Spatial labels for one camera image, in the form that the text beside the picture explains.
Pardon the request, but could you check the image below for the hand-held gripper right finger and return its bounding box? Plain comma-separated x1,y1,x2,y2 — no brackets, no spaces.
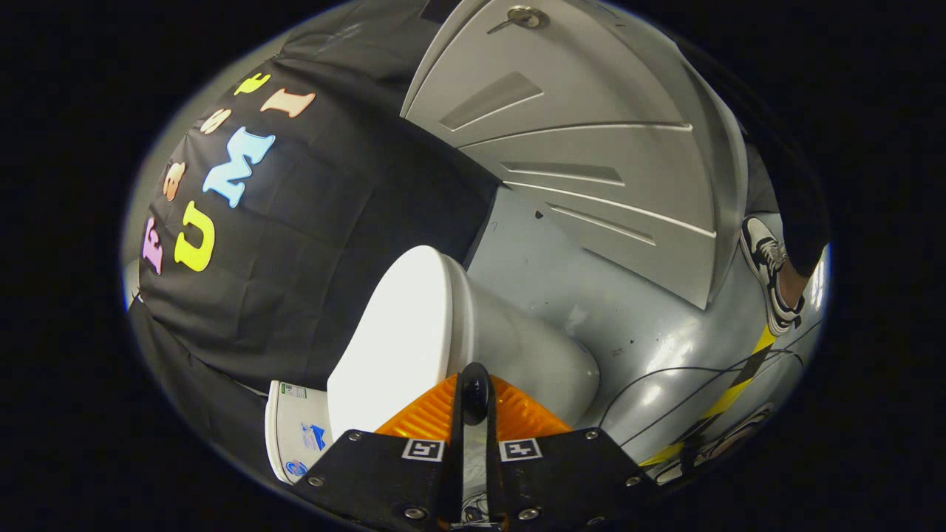
473,362,659,532

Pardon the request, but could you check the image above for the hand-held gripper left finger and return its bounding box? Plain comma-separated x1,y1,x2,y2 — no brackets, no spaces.
292,362,474,532

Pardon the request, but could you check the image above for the white toilet lid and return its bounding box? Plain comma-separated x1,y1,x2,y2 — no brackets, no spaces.
327,245,463,440

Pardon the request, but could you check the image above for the white ceramic toilet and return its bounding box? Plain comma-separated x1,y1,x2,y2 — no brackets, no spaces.
264,251,602,486

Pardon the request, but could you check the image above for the yellow black floor tape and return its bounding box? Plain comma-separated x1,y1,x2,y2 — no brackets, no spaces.
639,325,781,468

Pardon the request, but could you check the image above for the black backdrop cloth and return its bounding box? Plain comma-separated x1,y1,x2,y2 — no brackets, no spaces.
129,6,505,477

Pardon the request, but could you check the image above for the black white sneaker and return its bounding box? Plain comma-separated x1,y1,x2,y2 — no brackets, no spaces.
740,216,806,338

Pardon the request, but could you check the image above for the grey ribbed metal cabinet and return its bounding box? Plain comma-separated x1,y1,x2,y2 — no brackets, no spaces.
400,0,749,310

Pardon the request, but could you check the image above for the person's black trouser leg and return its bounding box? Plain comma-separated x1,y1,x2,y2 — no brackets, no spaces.
745,133,831,279

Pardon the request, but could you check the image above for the silver cabinet key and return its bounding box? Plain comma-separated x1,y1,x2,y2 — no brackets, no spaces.
486,5,549,35

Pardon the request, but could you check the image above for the thin black floor cable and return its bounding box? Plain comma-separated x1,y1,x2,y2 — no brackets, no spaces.
597,318,823,449

